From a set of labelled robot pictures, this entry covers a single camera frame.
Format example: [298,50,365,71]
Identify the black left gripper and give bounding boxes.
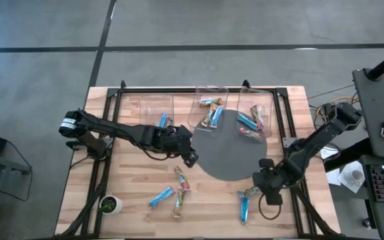
[165,125,199,169]

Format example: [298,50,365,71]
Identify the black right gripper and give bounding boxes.
[252,159,285,206]

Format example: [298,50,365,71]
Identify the multicolour granola bar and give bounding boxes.
[237,186,261,199]

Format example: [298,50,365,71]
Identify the green and red granola bar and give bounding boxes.
[173,165,192,191]
[250,104,266,130]

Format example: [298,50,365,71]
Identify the clear plastic bin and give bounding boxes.
[235,88,275,141]
[138,95,175,145]
[187,85,229,137]

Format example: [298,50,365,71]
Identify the grey round mat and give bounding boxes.
[191,111,269,183]

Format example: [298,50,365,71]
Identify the white paper sheet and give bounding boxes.
[320,143,342,186]

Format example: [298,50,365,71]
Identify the white paper napkin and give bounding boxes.
[340,161,366,194]

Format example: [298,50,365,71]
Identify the black slanted bar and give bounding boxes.
[323,138,373,173]

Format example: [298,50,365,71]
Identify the white pot with plant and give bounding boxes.
[99,195,124,216]

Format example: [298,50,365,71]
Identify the white cup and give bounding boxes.
[351,169,365,183]

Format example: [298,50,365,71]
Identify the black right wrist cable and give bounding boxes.
[257,193,282,221]

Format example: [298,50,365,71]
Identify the black metal table frame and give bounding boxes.
[57,79,341,239]

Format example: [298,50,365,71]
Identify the black floor cable tangle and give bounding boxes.
[311,99,335,135]

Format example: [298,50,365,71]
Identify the yellow cable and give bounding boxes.
[317,95,359,113]

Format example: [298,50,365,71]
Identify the grey stand base plate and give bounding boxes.
[351,68,384,159]

